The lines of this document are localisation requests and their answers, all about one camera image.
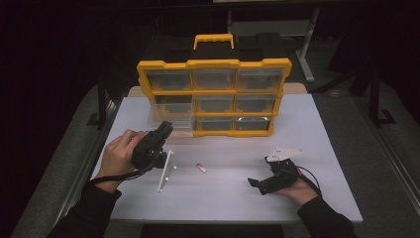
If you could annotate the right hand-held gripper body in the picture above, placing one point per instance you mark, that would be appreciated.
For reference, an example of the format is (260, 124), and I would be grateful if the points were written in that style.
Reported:
(280, 177)

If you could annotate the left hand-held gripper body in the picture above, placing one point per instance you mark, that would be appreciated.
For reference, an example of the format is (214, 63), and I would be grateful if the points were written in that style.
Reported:
(148, 152)

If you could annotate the clear plastic organizer drawer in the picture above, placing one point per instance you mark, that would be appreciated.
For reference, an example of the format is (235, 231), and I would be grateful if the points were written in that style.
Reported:
(171, 112)

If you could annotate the small metal piece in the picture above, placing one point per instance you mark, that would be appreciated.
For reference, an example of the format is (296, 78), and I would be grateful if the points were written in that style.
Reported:
(201, 168)

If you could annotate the yellow black organizer cabinet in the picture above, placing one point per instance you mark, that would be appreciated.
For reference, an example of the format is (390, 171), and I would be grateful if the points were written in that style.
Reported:
(214, 62)

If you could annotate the person's right hand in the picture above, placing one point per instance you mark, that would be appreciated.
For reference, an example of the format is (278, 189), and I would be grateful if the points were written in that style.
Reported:
(298, 193)

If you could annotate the person's left hand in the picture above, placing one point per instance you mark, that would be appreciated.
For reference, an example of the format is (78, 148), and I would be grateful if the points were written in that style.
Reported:
(115, 158)

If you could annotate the black metal stand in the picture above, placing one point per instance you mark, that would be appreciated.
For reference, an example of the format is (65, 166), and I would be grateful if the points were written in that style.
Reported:
(374, 99)
(101, 99)

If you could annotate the set of clear drawers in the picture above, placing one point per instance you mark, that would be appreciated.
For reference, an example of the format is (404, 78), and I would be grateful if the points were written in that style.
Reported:
(261, 79)

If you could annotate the white desk with metal legs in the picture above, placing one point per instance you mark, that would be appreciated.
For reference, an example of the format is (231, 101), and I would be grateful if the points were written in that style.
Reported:
(264, 28)

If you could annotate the metal floor rail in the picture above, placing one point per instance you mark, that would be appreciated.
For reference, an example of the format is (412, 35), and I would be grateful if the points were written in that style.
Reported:
(79, 185)
(393, 155)

